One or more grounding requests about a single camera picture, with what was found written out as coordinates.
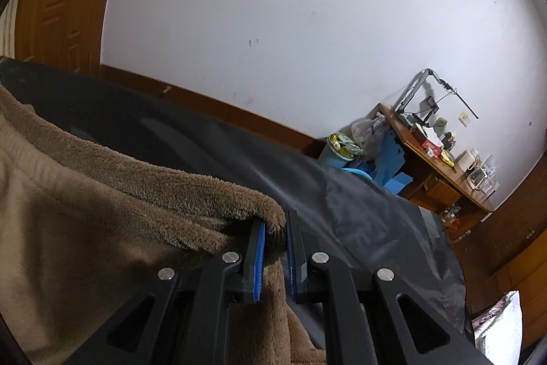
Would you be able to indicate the black metal desk stand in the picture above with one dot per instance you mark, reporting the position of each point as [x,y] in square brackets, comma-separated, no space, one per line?
[426,71]

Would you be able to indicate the red box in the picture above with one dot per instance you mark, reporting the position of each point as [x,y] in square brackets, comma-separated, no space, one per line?
[431,147]

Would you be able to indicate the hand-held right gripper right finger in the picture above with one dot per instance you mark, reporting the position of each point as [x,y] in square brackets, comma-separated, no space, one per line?
[293,258]

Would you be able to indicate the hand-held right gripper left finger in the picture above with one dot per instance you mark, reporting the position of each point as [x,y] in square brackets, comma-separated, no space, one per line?
[259,262]

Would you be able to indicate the clear plastic container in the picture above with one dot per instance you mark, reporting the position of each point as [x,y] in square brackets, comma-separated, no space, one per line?
[483,179]

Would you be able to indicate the yellow-green snack bag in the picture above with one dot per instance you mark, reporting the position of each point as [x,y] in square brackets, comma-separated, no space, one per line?
[344,145]

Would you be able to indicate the wall socket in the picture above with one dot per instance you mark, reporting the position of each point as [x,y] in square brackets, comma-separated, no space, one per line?
[464,119]

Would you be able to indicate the brown fleece garment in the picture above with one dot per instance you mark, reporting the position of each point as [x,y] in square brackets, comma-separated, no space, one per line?
[107,228]

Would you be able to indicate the blue cardboard box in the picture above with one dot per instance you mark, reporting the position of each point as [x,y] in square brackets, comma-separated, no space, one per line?
[391,157]

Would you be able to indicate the clear plastic bag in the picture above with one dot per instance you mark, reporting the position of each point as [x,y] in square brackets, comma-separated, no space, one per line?
[367,134]

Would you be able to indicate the teal bin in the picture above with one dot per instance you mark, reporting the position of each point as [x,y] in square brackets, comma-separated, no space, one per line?
[331,159]

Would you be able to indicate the wooden desk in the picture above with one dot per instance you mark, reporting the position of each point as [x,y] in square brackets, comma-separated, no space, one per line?
[438,187]

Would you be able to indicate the white mug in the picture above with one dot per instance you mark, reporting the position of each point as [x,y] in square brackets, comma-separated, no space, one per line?
[466,162]

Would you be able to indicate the black bed cover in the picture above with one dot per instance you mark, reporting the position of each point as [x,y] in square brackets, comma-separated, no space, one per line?
[213,147]

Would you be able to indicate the small black tablet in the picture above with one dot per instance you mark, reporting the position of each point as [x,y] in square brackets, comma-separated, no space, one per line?
[429,104]

